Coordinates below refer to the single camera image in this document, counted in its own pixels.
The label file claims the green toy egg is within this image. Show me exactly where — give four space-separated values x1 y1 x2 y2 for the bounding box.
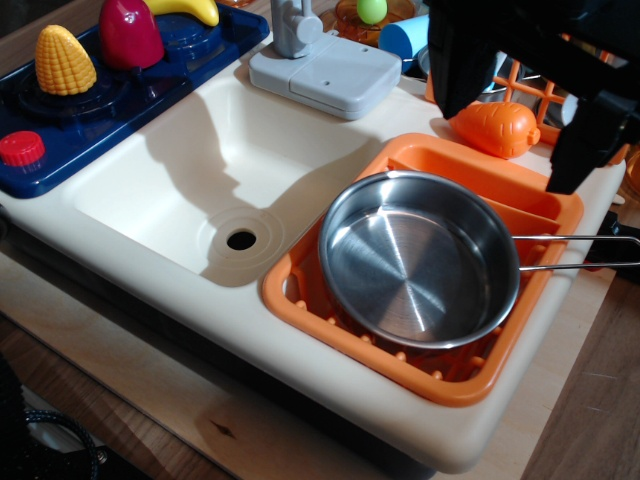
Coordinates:
356 0 388 25

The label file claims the red toy pepper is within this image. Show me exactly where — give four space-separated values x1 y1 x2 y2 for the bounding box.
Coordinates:
98 0 164 71

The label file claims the grey toy faucet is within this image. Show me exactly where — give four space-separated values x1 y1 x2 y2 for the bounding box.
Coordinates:
249 1 401 120

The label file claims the yellow toy banana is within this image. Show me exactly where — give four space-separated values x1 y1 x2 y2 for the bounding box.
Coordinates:
145 0 219 27

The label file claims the stainless steel pan wire handle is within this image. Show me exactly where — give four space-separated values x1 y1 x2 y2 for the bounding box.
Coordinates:
317 169 640 351

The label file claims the cream toy sink unit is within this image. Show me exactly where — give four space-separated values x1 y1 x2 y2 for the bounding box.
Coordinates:
0 29 627 475

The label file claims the red stove knob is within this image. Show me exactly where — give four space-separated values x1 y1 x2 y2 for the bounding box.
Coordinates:
0 131 46 167

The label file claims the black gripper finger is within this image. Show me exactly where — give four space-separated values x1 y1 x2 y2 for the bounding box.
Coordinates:
428 19 499 119
546 94 632 194

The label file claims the orange toy carrot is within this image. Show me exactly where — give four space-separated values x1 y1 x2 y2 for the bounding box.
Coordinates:
448 102 541 159

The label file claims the black braided cable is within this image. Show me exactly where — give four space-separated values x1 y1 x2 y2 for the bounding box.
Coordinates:
14 408 109 480

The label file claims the yellow toy corn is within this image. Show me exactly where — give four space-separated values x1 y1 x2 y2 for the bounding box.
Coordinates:
34 25 98 96

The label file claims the light blue plastic cup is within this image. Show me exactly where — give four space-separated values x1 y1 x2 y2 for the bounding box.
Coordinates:
378 15 430 61

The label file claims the transparent orange bowl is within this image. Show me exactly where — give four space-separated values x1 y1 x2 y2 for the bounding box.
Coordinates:
319 0 419 49

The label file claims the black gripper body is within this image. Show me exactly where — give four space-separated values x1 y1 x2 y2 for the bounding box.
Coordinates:
422 0 640 109

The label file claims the navy blue toy stove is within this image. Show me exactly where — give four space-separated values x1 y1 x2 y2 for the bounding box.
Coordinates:
1 5 270 199

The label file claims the orange lattice basket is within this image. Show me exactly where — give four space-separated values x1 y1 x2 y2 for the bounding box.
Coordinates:
424 34 631 166

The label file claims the black clamp right edge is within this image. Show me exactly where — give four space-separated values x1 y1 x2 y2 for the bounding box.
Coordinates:
585 211 639 283

